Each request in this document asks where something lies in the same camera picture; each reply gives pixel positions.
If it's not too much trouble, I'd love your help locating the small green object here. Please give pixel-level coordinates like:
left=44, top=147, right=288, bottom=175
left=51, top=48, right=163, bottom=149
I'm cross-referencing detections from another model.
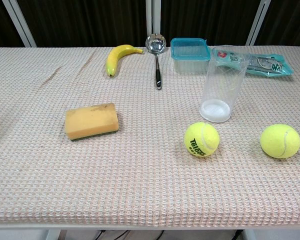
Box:
left=183, top=121, right=220, bottom=158

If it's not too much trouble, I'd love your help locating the clear cup yellow liquid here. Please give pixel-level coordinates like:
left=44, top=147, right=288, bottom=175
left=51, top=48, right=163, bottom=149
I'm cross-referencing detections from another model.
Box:
left=199, top=44, right=252, bottom=124

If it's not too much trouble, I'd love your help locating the clear container with teal lid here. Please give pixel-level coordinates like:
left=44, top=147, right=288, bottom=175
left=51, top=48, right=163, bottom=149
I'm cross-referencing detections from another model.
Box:
left=170, top=37, right=211, bottom=74

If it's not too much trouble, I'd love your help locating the yellow sponge with green base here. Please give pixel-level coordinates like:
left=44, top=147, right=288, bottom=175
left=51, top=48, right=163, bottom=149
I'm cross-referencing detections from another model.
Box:
left=64, top=102, right=120, bottom=143

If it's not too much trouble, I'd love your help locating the beige waffle-weave tablecloth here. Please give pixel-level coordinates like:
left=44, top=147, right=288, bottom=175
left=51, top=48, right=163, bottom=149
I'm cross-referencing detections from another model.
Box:
left=0, top=45, right=300, bottom=226

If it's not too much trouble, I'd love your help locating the yellow banana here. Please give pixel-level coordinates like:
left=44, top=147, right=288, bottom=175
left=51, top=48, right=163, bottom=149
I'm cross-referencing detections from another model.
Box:
left=105, top=44, right=144, bottom=78

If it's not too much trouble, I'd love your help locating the stainless steel ladle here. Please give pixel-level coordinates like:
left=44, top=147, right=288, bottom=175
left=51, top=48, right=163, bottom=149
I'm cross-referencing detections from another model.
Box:
left=145, top=33, right=167, bottom=91

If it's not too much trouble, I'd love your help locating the dark pleated curtain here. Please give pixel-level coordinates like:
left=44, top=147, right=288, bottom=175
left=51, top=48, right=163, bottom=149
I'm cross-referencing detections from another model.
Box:
left=0, top=0, right=300, bottom=50

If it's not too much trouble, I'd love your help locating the teal snack bag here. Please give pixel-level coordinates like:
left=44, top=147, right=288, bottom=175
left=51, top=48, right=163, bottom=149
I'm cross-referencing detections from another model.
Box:
left=211, top=47, right=295, bottom=79

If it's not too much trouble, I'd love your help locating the white frame post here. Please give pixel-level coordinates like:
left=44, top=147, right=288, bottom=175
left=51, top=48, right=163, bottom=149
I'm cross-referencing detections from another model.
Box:
left=145, top=0, right=161, bottom=48
left=1, top=0, right=38, bottom=48
left=245, top=0, right=272, bottom=47

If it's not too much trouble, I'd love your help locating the white table frame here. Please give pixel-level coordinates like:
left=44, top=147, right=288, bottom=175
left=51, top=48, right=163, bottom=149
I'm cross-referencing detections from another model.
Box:
left=0, top=223, right=300, bottom=240

